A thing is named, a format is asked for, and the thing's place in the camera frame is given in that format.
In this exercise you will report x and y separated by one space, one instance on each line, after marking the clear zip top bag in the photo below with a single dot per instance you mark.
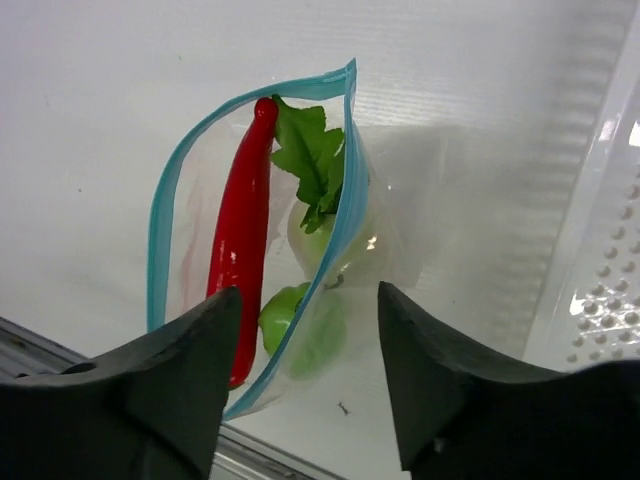
282 195

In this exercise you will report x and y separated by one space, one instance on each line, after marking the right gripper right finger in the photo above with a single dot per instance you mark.
462 410

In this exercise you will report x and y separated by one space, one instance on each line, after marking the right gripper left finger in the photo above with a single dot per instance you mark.
148 409

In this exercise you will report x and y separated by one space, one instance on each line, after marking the white toy radish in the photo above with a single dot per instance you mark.
313 151

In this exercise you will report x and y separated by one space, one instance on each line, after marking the red toy chili pepper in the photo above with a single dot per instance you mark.
239 243

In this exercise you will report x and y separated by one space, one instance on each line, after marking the green toy pepper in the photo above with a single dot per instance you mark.
318 338

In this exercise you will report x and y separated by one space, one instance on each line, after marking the white perforated plastic basket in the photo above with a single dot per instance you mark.
588 310

